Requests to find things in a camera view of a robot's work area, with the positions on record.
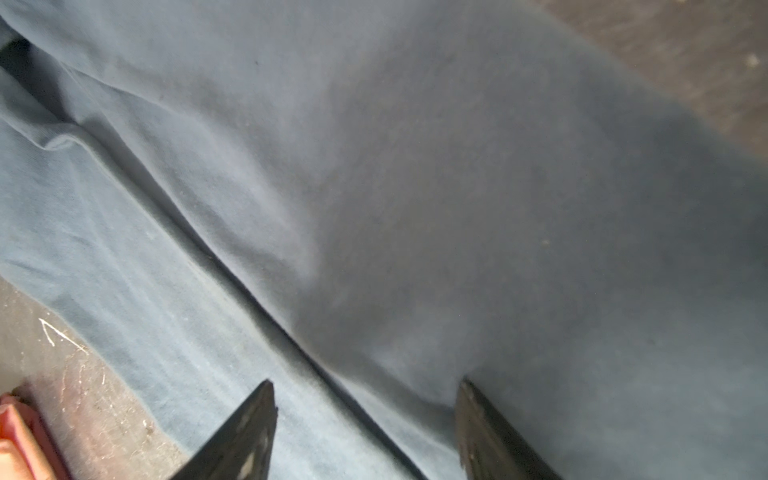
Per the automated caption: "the folded pink t-shirt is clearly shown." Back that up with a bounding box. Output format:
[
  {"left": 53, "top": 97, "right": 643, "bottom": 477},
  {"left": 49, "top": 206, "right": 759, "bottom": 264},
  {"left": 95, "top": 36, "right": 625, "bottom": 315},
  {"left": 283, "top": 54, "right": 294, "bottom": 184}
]
[{"left": 1, "top": 393, "right": 71, "bottom": 480}]

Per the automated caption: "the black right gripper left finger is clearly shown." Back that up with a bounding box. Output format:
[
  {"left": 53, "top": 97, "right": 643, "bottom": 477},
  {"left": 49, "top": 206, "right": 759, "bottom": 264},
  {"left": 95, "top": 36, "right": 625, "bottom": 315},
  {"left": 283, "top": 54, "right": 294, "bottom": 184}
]
[{"left": 172, "top": 380, "right": 278, "bottom": 480}]

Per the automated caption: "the blue-grey t-shirt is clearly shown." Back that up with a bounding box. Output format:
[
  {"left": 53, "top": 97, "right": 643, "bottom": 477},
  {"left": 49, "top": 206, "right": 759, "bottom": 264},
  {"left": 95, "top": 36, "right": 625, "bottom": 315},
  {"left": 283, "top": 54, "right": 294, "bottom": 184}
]
[{"left": 1, "top": 1, "right": 767, "bottom": 479}]

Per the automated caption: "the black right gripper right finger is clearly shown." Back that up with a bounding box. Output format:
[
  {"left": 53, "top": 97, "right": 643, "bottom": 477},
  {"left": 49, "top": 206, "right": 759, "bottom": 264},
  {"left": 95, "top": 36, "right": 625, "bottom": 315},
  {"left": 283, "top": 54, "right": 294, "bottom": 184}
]
[{"left": 455, "top": 379, "right": 560, "bottom": 480}]

